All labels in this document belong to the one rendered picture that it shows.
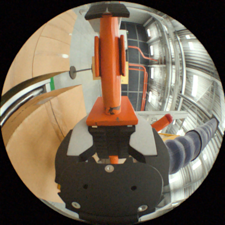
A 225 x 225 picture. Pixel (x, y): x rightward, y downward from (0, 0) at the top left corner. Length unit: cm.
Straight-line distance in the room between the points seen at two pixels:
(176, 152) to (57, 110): 42
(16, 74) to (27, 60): 12
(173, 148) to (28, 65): 91
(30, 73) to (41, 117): 50
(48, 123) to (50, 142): 4
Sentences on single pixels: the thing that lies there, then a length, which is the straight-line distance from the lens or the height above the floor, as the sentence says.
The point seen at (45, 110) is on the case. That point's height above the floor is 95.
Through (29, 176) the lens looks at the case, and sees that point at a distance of 16.
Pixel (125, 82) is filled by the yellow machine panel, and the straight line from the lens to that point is 748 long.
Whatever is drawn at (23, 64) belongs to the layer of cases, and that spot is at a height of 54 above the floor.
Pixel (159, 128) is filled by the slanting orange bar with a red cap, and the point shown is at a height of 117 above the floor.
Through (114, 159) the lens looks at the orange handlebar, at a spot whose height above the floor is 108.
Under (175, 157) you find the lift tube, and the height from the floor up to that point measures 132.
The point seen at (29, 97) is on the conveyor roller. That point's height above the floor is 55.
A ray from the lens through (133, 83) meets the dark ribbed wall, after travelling 1104.
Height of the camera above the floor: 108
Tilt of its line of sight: 1 degrees down
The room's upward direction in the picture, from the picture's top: 89 degrees clockwise
